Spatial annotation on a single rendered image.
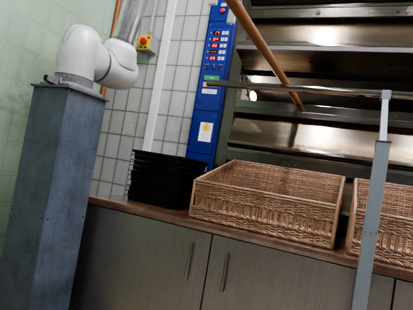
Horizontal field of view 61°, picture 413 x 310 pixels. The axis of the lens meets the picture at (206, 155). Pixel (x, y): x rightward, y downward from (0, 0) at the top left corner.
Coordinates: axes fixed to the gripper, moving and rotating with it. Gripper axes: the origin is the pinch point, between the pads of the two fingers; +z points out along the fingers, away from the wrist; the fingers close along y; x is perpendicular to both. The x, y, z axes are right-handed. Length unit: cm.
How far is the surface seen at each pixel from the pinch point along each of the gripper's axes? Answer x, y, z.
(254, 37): 16.8, 7.6, 11.3
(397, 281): 65, -25, 72
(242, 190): 10, -24, 58
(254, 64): -17, -72, -5
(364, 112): 40, -78, 12
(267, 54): 16.0, -6.9, 11.2
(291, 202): 29, -27, 58
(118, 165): -87, -64, 65
